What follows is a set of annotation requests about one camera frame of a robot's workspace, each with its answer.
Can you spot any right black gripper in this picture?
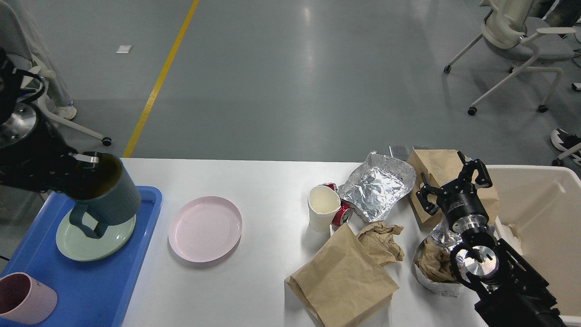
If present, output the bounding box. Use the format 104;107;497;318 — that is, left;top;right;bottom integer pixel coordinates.
415;151;492;234

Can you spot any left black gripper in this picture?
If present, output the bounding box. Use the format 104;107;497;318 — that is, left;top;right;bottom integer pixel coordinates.
0;102;101;193

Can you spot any dark green mug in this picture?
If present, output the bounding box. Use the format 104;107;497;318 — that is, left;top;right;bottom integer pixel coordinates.
66;152;141;239

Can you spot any pink plate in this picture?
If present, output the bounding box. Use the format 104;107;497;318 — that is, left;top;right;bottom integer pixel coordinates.
168;196;243;263

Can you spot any pink mug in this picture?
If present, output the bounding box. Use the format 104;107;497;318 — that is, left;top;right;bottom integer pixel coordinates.
0;272;58;325

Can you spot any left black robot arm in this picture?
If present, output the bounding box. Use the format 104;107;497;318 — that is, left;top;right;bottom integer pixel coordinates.
0;50;102;195

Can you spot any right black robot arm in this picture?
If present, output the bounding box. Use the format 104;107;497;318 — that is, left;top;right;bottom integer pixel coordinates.
415;152;565;327

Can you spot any brown paper bag back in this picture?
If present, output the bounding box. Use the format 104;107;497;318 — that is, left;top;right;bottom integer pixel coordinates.
407;149;500;228

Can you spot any crumpled aluminium foil sheet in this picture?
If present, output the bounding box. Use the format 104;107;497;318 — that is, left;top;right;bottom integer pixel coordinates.
338;151;416;223

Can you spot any foil bowl with paper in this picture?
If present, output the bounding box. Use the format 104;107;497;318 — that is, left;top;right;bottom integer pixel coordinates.
413;221;497;297

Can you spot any green plate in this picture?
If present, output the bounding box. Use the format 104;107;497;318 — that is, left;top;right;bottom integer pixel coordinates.
55;210;137;262

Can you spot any beige plastic bin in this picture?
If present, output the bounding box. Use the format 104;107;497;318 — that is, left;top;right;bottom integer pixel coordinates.
488;165;581;327

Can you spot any crumpled brown paper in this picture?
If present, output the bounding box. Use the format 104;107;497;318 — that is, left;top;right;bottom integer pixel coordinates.
356;222;405;267

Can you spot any grey office chair left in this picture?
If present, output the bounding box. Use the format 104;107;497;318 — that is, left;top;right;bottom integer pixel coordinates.
27;57;113;147

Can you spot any crushed red soda can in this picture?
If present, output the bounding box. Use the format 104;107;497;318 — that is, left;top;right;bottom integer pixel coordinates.
321;183;354;228

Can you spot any chair base far right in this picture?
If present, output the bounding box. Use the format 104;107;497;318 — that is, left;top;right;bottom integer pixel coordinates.
551;143;581;166

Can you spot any white paper cup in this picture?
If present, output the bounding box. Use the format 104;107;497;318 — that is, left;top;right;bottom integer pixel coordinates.
307;185;341;232

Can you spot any blue plastic tray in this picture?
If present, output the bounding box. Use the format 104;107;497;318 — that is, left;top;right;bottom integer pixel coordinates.
1;186;162;327

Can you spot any large brown paper bag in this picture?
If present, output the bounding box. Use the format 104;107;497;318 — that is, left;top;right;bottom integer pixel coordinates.
285;225;399;327

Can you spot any person in grey trousers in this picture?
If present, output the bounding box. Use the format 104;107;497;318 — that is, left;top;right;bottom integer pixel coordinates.
4;0;77;120

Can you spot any white office chair right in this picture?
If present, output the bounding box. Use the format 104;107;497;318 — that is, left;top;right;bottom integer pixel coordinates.
443;0;576;116

